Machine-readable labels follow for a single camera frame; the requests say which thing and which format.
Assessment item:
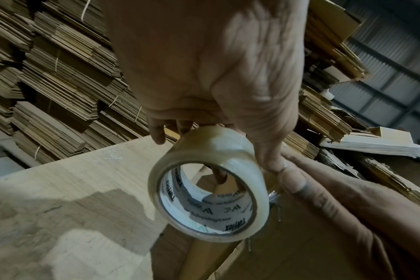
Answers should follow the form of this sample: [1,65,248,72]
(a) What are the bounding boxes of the person's right hand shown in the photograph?
[269,153,420,280]

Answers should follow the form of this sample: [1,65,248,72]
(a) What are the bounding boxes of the person's left hand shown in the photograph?
[102,0,312,173]

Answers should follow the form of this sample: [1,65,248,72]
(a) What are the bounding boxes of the clear tape roll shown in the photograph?
[147,125,271,243]

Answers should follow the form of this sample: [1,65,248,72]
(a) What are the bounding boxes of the brown cardboard box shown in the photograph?
[151,185,377,280]

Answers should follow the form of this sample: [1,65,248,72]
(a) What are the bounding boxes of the stacks of flat cardboard bundles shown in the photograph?
[0,0,371,165]

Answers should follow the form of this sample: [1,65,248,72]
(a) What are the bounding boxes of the pale flat board bundle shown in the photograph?
[320,127,420,160]

